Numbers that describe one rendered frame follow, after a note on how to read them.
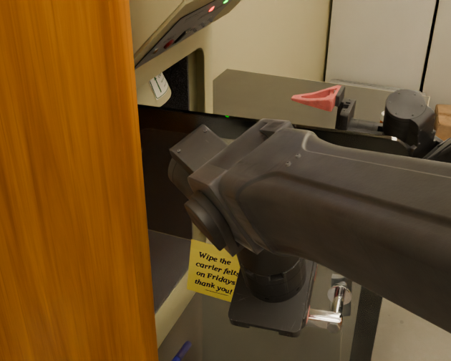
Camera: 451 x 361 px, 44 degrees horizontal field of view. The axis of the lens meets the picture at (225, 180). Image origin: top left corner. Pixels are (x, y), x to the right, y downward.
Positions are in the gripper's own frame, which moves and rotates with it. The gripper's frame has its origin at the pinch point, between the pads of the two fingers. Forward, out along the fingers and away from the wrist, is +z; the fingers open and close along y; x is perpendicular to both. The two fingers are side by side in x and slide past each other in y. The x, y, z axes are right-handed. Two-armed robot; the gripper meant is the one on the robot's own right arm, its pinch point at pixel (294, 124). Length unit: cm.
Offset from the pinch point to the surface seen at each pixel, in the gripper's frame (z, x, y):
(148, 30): 5.0, 39.6, 26.2
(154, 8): 4.3, 39.6, 28.2
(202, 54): 12.2, 10.7, 14.0
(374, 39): 18, -270, -65
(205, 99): 11.8, 10.7, 6.8
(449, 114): -34, -246, -96
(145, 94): 14.5, 24.1, 12.3
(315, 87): 15, -89, -29
